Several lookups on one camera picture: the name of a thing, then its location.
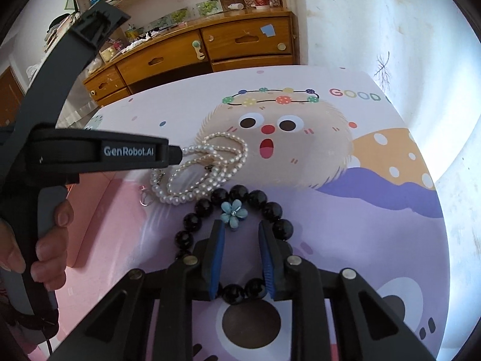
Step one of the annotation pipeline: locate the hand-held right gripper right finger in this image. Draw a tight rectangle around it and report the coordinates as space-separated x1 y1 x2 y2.
258 219 427 361

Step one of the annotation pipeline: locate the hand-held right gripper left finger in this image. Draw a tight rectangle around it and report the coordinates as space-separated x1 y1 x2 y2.
49 219 226 361

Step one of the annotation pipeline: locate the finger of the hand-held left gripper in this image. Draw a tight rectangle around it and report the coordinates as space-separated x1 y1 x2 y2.
167 144 185 166

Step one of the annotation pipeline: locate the white pearl necklace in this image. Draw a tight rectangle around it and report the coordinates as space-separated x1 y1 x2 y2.
149 131 249 207

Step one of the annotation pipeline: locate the black bead bracelet blue flower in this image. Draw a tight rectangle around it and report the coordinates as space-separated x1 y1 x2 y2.
175 185 294 306

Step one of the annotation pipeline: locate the person's left hand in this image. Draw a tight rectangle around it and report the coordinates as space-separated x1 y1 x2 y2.
0 199 74 292

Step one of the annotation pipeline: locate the cartoon printed bed sheet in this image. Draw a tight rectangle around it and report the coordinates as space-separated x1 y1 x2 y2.
53 65 452 361

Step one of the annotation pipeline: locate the stack of books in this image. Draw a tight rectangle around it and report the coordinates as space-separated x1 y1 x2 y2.
43 12 81 53

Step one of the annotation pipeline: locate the wooden desk with drawers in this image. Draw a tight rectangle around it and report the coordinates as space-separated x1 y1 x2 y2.
83 9 301 108

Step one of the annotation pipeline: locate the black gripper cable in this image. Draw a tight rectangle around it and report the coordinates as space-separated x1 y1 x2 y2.
43 319 57 356

